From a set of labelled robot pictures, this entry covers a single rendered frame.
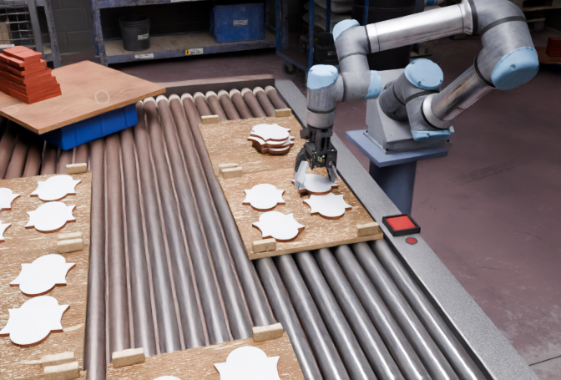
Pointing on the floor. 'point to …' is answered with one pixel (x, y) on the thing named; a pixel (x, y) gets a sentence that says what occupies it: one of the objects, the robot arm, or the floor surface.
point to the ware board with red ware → (551, 53)
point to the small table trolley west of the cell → (291, 63)
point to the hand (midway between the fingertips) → (314, 183)
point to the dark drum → (386, 7)
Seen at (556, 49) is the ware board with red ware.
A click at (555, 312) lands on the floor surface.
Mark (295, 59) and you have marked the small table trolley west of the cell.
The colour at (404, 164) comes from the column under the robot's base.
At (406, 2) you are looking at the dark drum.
